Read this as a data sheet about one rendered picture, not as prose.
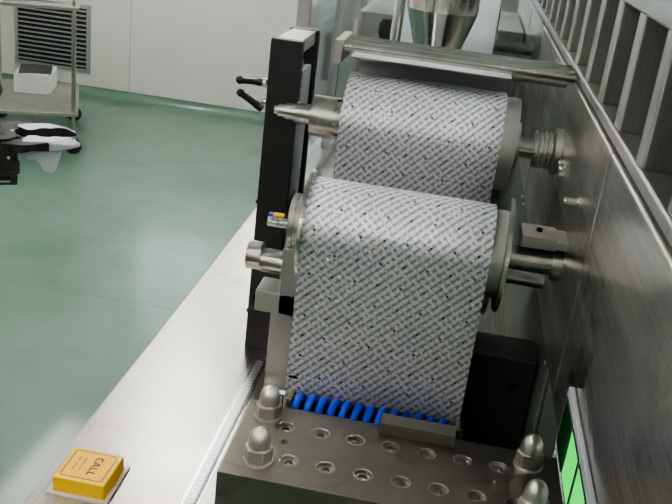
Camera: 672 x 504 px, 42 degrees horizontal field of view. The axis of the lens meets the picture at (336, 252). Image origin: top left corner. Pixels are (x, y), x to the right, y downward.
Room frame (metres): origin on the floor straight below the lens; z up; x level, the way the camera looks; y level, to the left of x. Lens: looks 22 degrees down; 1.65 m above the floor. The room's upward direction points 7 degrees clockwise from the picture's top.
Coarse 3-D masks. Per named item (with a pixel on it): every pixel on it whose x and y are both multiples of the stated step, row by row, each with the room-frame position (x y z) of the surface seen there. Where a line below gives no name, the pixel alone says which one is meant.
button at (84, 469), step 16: (80, 448) 0.99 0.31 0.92; (64, 464) 0.95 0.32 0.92; (80, 464) 0.96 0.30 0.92; (96, 464) 0.96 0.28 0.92; (112, 464) 0.97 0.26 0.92; (64, 480) 0.93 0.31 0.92; (80, 480) 0.93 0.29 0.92; (96, 480) 0.93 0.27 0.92; (112, 480) 0.95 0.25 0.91; (96, 496) 0.92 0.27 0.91
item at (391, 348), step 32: (320, 288) 1.03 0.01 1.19; (352, 288) 1.02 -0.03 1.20; (384, 288) 1.02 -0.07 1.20; (320, 320) 1.02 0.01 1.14; (352, 320) 1.02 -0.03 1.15; (384, 320) 1.02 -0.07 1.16; (416, 320) 1.01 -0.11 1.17; (448, 320) 1.01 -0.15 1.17; (320, 352) 1.02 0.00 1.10; (352, 352) 1.02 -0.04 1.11; (384, 352) 1.01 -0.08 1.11; (416, 352) 1.01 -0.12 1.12; (448, 352) 1.01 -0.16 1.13; (288, 384) 1.03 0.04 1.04; (320, 384) 1.02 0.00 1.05; (352, 384) 1.02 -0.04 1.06; (384, 384) 1.01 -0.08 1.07; (416, 384) 1.01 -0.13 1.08; (448, 384) 1.00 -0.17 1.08; (448, 416) 1.00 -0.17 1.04
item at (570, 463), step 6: (570, 438) 0.72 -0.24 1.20; (570, 444) 0.72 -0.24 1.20; (570, 450) 0.71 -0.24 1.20; (570, 456) 0.70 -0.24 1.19; (576, 456) 0.68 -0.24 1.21; (564, 462) 0.72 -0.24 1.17; (570, 462) 0.70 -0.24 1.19; (576, 462) 0.67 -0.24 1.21; (564, 468) 0.72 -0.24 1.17; (570, 468) 0.69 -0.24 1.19; (564, 474) 0.71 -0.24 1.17; (570, 474) 0.69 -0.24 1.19; (564, 480) 0.70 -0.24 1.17; (570, 480) 0.68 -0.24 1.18; (564, 486) 0.70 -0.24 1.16; (570, 486) 0.67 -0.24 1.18; (564, 492) 0.69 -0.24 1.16
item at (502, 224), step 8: (504, 216) 1.05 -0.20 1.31; (496, 224) 1.04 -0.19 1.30; (504, 224) 1.04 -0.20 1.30; (496, 232) 1.03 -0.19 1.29; (504, 232) 1.03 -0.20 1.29; (496, 240) 1.02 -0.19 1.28; (504, 240) 1.02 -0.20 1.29; (496, 248) 1.01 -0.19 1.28; (504, 248) 1.01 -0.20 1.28; (496, 256) 1.01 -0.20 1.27; (504, 256) 1.01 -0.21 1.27; (496, 264) 1.01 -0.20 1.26; (488, 272) 1.01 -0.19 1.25; (496, 272) 1.01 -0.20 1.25; (488, 280) 1.01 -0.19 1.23; (496, 280) 1.01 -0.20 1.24; (488, 288) 1.01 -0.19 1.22; (496, 288) 1.01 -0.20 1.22; (488, 296) 1.03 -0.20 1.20
